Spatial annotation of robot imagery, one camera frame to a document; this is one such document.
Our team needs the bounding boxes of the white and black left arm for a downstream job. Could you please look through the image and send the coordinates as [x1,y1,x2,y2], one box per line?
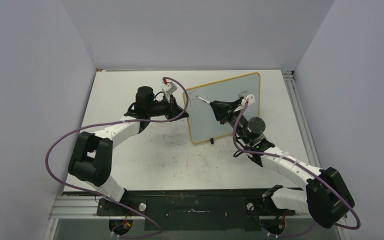
[68,82,189,216]

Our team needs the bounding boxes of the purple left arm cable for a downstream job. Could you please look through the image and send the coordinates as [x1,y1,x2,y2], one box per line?
[44,76,190,240]

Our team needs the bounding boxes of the white whiteboard marker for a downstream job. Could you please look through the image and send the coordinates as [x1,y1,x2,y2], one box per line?
[196,95,211,105]

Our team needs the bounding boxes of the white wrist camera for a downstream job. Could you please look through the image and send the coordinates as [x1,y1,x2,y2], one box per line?
[238,90,256,106]
[161,78,178,98]

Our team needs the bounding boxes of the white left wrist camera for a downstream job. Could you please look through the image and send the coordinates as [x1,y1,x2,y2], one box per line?
[161,78,178,98]

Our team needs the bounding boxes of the aluminium front rail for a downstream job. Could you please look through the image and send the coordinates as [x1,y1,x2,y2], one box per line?
[48,196,312,220]

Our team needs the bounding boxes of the aluminium rail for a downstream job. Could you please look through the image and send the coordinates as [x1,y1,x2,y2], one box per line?
[48,196,312,220]
[281,71,321,167]

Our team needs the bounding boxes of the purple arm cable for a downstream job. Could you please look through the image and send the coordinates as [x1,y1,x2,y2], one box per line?
[232,102,362,238]
[44,76,190,240]

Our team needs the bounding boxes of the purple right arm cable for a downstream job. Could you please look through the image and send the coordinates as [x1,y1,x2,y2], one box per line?
[232,102,362,238]

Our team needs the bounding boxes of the yellow framed whiteboard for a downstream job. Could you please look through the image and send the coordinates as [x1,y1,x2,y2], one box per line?
[186,72,261,144]

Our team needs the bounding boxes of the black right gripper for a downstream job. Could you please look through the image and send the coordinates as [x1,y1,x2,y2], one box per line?
[211,99,251,145]

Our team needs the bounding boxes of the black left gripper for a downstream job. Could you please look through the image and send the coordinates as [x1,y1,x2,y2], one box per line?
[147,94,189,123]

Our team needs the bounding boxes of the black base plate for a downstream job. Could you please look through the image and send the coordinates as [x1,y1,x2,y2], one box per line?
[62,187,329,233]

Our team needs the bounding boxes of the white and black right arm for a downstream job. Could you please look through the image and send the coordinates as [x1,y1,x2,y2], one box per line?
[209,97,355,229]

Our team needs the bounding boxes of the aluminium right side rail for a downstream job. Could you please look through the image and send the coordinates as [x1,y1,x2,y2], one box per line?
[281,71,321,167]

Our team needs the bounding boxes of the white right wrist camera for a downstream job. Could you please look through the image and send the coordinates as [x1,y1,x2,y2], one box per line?
[238,90,256,106]

